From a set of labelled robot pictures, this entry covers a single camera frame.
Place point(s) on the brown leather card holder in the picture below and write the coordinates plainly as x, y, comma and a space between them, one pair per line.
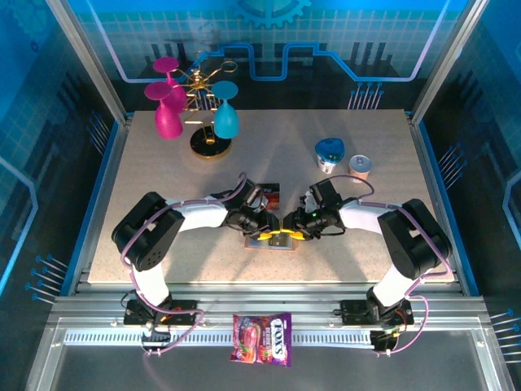
254, 244

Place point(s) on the clear acrylic tray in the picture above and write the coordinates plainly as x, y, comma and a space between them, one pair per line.
282, 203

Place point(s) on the black vip credit card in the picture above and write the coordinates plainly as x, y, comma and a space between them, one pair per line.
272, 189

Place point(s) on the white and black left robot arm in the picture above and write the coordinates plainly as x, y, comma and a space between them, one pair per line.
199, 216

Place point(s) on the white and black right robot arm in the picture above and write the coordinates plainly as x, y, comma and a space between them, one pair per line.
415, 240

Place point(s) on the small pink can silver lid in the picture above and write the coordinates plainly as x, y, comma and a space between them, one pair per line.
361, 165

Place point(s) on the white cup with blue lid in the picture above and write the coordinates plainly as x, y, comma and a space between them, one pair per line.
329, 148

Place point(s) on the purple fox's candy bag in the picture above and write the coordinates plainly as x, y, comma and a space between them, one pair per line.
260, 338

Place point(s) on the teal wine glass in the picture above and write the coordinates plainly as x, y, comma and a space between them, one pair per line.
226, 120

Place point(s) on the pink wine glass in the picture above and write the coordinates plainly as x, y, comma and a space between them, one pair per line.
165, 64
167, 122

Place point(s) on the small black connector box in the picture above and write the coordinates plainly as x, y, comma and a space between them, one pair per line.
382, 341
158, 337

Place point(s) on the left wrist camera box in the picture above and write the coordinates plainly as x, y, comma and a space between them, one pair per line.
250, 192

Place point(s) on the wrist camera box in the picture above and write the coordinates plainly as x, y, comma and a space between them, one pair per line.
325, 191
250, 192

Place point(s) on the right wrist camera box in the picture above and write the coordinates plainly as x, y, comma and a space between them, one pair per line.
325, 191

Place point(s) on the aluminium frame cross rail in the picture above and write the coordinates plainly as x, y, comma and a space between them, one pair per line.
264, 303

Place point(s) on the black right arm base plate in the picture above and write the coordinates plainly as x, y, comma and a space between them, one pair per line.
354, 311

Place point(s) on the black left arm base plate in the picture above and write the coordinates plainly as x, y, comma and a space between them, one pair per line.
187, 313

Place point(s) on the aluminium table side rail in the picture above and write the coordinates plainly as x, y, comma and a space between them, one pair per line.
115, 163
427, 163

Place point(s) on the aluminium frame post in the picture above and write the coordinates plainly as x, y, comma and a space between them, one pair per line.
449, 53
86, 53

